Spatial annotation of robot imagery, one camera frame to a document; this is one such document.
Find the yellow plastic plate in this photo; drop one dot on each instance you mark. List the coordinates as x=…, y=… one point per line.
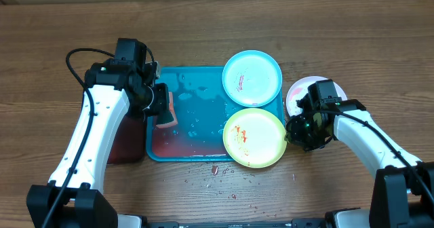
x=254, y=138

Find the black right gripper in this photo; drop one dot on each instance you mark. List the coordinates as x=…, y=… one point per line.
x=300, y=138

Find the light blue plastic plate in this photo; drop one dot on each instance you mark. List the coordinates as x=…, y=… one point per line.
x=252, y=78

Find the black tray with red liquid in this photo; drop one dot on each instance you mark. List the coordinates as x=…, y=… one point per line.
x=129, y=143

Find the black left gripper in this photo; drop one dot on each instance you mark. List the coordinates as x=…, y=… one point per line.
x=144, y=115

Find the white plastic plate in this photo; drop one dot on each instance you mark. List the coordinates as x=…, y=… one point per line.
x=297, y=92

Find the black rail at table edge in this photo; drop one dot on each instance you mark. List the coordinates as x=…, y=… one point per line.
x=294, y=223

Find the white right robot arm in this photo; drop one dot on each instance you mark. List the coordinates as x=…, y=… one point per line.
x=403, y=184

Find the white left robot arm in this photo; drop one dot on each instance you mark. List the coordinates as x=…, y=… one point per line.
x=73, y=196

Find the teal plastic tray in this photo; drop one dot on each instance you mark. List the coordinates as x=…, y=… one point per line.
x=202, y=108

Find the green and pink sponge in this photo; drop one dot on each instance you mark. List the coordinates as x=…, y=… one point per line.
x=168, y=118

